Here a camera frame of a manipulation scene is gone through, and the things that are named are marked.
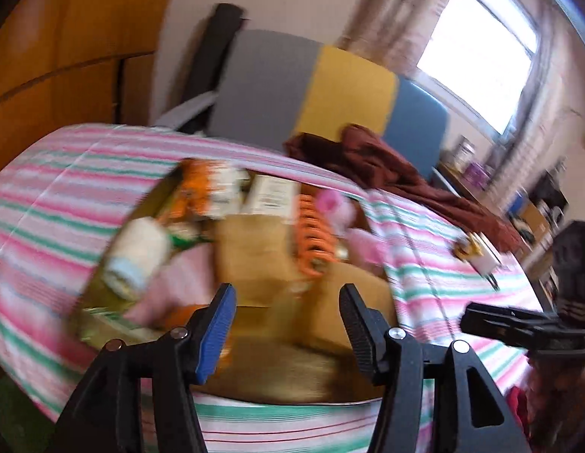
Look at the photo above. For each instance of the brown cloth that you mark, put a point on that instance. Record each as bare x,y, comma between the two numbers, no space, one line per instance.
377,160

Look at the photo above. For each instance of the green round item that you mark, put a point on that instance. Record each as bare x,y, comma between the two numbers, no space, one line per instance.
14,420

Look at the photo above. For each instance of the white plastic packet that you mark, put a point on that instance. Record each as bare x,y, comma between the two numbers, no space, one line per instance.
226,191

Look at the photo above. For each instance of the patterned curtain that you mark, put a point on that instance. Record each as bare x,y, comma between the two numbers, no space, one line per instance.
401,14

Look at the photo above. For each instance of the orange plastic rack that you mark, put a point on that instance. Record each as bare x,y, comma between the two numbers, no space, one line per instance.
313,245

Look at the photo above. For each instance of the purple box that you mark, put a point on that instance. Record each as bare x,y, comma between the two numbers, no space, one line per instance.
476,174

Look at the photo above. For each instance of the tan cardboard box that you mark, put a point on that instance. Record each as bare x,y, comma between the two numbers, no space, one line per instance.
254,255

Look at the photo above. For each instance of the orange snack packet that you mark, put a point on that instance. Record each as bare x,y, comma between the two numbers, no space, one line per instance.
191,188

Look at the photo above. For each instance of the pink cloth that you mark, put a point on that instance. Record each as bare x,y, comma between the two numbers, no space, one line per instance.
179,283

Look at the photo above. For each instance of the pink cup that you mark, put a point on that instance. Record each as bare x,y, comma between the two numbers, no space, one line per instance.
335,207

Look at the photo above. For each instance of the small yellow white item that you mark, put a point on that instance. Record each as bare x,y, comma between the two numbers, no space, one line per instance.
479,252

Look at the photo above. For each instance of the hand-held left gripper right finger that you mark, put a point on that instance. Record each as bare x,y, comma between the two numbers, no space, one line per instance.
365,339

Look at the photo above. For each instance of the grey yellow blue chair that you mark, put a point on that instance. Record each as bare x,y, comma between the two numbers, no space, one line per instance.
268,85

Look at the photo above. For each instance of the white roll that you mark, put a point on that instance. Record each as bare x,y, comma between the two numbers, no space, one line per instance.
139,250

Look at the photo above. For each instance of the black rolled mat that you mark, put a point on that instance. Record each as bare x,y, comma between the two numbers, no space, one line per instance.
217,42

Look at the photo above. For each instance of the window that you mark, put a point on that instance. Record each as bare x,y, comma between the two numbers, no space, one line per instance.
471,52

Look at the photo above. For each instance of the white carton box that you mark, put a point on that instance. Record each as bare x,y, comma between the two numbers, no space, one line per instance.
271,196

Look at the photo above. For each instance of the wooden side cabinet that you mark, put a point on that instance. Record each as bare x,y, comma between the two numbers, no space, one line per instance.
533,226

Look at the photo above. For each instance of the desktop with striped tablecloth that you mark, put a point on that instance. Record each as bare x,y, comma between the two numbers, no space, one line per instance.
61,188

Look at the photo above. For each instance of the gold tin box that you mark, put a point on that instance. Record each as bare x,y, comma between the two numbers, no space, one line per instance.
283,373

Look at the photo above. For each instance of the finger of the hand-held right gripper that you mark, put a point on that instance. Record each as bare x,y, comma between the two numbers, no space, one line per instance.
504,323

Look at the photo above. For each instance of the metal can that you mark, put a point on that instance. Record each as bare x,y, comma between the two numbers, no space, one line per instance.
463,151

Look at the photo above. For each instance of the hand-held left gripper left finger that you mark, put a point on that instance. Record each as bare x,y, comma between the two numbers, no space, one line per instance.
217,335

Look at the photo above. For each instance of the pink pouch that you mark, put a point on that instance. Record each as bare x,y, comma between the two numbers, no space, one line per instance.
365,245

